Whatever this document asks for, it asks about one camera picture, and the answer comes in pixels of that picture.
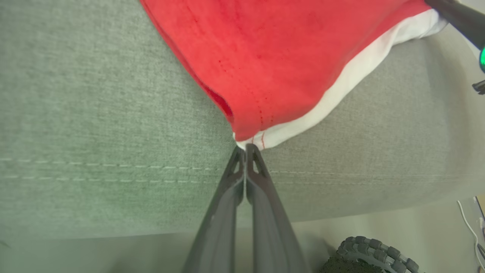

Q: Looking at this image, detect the thin white floor cable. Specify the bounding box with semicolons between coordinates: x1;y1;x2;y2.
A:
457;200;485;262

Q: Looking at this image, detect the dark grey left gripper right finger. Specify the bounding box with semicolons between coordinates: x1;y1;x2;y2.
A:
246;143;312;273

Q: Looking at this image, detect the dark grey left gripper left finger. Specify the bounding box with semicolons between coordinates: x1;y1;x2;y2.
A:
182;146;246;273

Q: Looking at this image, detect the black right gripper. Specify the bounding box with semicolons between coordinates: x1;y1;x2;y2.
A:
424;0;485;74

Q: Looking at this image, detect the red shorts white trim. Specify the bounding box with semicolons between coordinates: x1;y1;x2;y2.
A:
139;0;449;150

